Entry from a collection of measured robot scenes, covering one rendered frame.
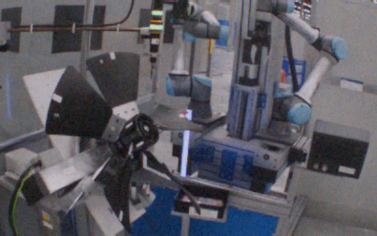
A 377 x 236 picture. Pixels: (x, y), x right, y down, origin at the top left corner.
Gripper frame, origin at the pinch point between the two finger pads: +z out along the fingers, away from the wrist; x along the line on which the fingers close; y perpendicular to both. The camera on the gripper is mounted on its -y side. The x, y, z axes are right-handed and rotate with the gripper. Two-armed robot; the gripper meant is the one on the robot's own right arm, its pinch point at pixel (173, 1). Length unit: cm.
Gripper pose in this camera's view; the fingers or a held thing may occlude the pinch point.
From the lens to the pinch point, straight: 142.6
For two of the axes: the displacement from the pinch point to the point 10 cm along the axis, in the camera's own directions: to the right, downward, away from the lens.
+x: -9.6, -1.5, 2.4
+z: -2.7, 2.3, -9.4
